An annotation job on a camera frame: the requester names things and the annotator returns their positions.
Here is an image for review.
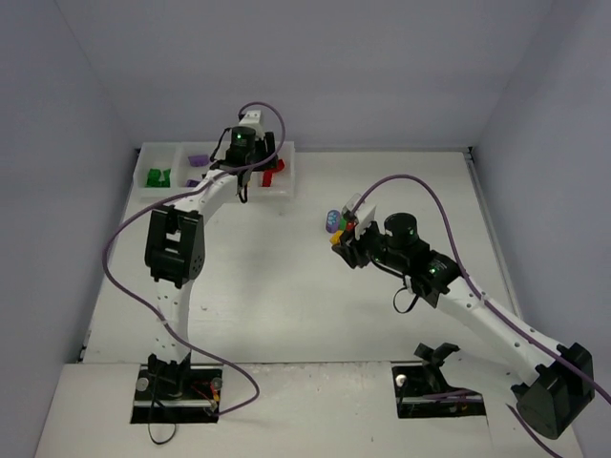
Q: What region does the red lego plate from stack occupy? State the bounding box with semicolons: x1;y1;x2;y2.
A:
261;170;275;188

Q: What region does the green yellow red lego stack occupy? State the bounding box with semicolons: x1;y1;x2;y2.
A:
330;231;348;246

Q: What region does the purple flower lego piece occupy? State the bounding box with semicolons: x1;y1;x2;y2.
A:
326;209;342;234

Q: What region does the green lego brick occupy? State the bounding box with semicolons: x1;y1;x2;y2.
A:
145;168;163;188

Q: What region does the green lego piece from stack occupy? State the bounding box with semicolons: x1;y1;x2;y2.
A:
158;169;171;188

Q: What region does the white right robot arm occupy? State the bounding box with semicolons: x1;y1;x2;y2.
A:
331;207;595;440

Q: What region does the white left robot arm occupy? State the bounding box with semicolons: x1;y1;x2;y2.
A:
144;111;278;391

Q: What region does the clear plastic compartment tray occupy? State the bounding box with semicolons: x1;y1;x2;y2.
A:
130;140;297;204

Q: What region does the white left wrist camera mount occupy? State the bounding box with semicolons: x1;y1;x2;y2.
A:
240;110;263;129

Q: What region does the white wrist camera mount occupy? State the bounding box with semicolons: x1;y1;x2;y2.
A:
240;110;263;129
341;194;376;239

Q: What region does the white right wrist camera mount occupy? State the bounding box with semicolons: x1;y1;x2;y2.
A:
341;194;376;239

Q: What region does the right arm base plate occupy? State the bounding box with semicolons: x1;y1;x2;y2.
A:
391;364;486;420

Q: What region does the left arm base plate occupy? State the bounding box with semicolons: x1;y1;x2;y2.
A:
130;365;222;425

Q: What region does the black thin loop cable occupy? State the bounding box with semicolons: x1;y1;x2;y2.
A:
145;400;177;448

